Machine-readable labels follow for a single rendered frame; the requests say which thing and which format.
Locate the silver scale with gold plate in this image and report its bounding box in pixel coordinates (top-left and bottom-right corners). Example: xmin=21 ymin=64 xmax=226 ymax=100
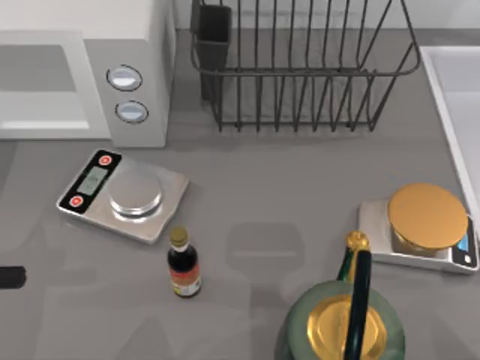
xmin=356 ymin=182 xmax=480 ymax=276

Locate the pale microwave oven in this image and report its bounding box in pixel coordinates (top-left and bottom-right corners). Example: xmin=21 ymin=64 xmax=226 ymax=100
xmin=0 ymin=0 xmax=177 ymax=149

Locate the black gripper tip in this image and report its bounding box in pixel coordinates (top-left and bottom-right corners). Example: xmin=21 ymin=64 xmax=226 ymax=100
xmin=0 ymin=265 xmax=28 ymax=290

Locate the green and gold kettle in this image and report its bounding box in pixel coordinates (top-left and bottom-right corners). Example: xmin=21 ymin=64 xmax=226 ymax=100
xmin=280 ymin=230 xmax=407 ymax=360

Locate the dark wire dish rack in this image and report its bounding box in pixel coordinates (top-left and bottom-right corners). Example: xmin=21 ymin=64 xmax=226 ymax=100
xmin=189 ymin=0 xmax=421 ymax=134

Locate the silver scale with black panel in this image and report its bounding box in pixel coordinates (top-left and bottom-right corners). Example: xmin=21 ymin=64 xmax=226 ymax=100
xmin=55 ymin=148 xmax=191 ymax=246

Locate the dark sauce bottle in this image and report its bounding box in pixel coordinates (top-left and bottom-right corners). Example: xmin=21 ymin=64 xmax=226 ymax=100
xmin=166 ymin=226 xmax=203 ymax=299

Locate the black cutlery holder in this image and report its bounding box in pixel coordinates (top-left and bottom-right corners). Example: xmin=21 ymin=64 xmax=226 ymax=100
xmin=190 ymin=3 xmax=233 ymax=101

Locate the round grey microwave knob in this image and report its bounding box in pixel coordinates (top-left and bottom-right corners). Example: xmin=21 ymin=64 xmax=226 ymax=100
xmin=106 ymin=64 xmax=144 ymax=92
xmin=114 ymin=100 xmax=150 ymax=124

